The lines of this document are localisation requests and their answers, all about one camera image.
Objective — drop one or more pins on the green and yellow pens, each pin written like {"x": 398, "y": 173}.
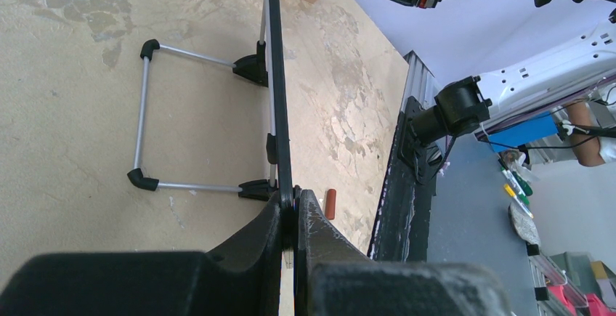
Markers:
{"x": 514, "y": 189}

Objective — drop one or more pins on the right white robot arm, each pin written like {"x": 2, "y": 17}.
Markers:
{"x": 566, "y": 70}

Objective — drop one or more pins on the black aluminium base frame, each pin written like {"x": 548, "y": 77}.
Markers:
{"x": 401, "y": 227}

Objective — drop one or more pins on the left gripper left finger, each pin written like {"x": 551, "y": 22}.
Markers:
{"x": 241, "y": 276}

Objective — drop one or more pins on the black-framed whiteboard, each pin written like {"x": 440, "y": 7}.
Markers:
{"x": 266, "y": 69}

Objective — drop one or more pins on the brown marker cap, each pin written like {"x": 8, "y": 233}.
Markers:
{"x": 330, "y": 204}

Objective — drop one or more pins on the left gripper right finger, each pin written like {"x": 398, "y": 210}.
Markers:
{"x": 332, "y": 277}

